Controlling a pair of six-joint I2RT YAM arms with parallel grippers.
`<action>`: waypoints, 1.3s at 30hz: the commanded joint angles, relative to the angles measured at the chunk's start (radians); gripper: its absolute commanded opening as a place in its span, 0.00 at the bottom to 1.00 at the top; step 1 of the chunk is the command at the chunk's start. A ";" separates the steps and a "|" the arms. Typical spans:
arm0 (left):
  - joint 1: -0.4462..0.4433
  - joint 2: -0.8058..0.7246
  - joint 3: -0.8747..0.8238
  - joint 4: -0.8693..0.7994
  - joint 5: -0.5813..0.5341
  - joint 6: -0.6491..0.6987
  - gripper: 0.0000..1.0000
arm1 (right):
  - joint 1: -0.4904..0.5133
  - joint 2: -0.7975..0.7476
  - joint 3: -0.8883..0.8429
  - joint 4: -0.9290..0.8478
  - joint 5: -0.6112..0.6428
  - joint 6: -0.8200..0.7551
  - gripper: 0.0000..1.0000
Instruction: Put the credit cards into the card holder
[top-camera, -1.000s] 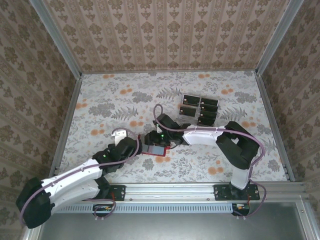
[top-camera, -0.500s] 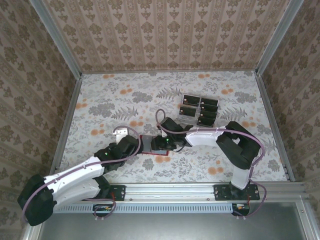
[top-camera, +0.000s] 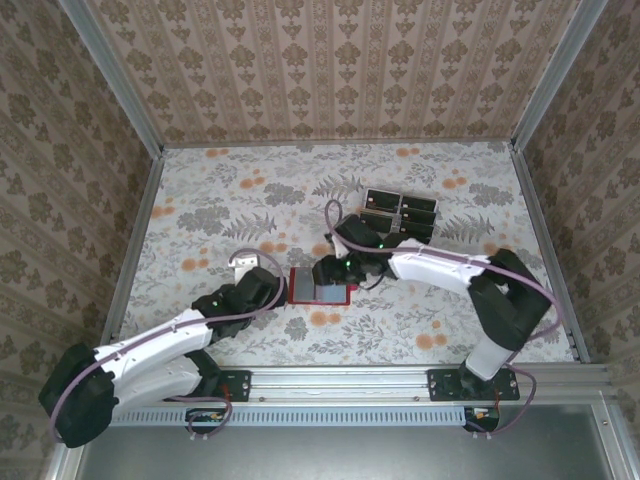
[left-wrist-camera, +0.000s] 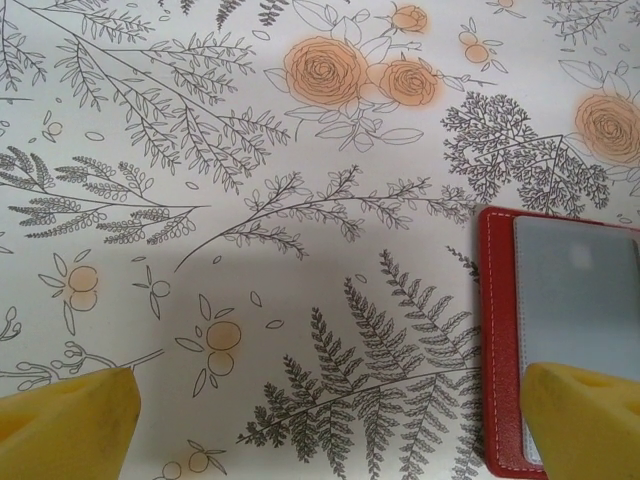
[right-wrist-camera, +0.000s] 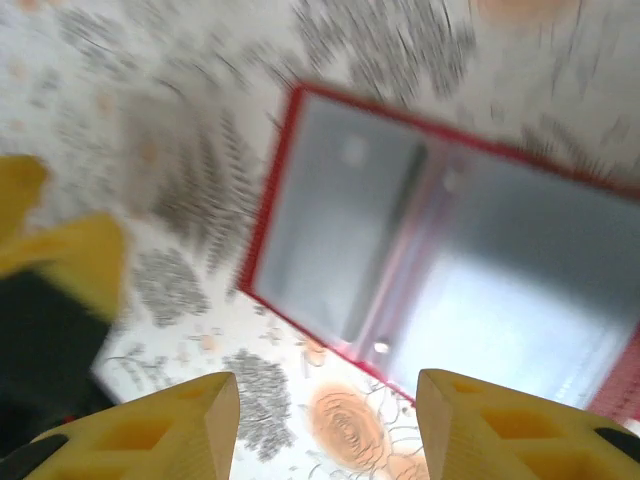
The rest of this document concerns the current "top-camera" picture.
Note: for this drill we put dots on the black electronics connector box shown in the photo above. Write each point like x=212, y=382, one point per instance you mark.
x=482, y=417
x=205, y=417

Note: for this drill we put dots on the grey metal panel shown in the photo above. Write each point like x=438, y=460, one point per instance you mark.
x=350, y=455

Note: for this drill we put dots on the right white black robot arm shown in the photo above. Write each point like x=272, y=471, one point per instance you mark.
x=435, y=265

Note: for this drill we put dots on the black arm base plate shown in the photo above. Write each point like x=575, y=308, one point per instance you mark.
x=442, y=387
x=240, y=387

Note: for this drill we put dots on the red leather card holder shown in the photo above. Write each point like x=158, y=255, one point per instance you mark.
x=300, y=290

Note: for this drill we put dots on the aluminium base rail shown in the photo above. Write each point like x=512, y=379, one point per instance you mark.
x=340, y=385

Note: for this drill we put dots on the aluminium side rail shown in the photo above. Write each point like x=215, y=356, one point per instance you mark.
x=134, y=250
x=537, y=225

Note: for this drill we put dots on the aluminium frame post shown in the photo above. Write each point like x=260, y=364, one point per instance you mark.
x=556, y=75
x=119, y=85

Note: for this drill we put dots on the aluminium wall rail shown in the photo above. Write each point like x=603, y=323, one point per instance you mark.
x=340, y=142

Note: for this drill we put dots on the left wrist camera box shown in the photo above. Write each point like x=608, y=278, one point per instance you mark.
x=246, y=262

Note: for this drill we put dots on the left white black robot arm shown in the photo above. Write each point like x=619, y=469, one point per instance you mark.
x=150, y=340

